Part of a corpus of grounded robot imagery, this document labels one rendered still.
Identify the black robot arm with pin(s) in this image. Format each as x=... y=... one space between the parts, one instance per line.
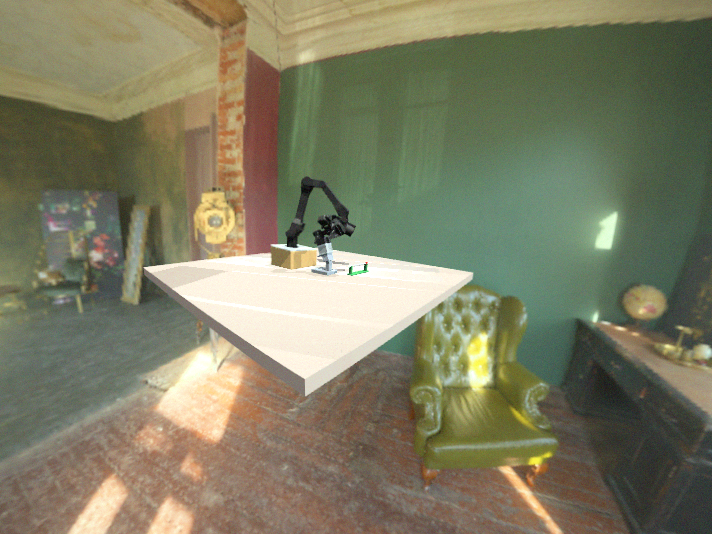
x=298 y=224

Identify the green cradle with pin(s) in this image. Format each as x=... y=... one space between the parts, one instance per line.
x=357 y=272

